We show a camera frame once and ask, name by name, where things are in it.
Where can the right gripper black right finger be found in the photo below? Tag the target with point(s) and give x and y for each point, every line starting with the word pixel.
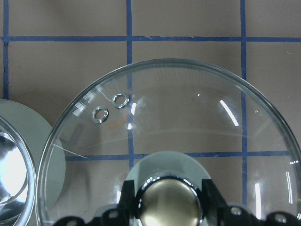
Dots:
pixel 218 213

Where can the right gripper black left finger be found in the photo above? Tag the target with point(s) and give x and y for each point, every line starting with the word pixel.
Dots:
pixel 112 215

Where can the glass pot lid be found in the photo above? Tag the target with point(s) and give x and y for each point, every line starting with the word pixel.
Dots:
pixel 167 124

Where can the pale green electric pot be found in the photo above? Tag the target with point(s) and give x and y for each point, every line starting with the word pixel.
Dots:
pixel 23 135

